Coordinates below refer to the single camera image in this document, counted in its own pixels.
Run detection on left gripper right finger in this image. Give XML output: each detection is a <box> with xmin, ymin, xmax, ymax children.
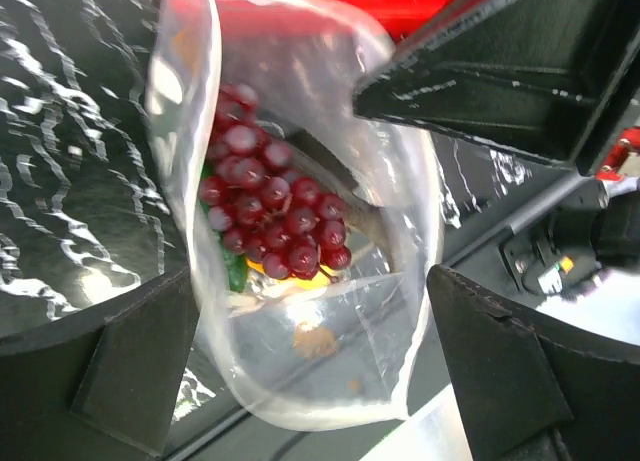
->
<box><xmin>427</xmin><ymin>265</ymin><xmax>639</xmax><ymax>460</ymax></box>

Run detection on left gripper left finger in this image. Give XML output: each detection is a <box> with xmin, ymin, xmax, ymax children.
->
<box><xmin>1</xmin><ymin>269</ymin><xmax>199</xmax><ymax>460</ymax></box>

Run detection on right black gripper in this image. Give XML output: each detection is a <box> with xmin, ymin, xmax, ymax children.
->
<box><xmin>353</xmin><ymin>0</ymin><xmax>639</xmax><ymax>296</ymax></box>

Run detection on green toy cucumber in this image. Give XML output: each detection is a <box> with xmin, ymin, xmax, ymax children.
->
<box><xmin>199</xmin><ymin>161</ymin><xmax>249</xmax><ymax>293</ymax></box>

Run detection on purple toy grapes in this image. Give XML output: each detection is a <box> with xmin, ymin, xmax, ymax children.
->
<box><xmin>199</xmin><ymin>84</ymin><xmax>352</xmax><ymax>281</ymax></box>

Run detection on polka dot zip bag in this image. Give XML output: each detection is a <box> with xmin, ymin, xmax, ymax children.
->
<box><xmin>146</xmin><ymin>0</ymin><xmax>443</xmax><ymax>431</ymax></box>

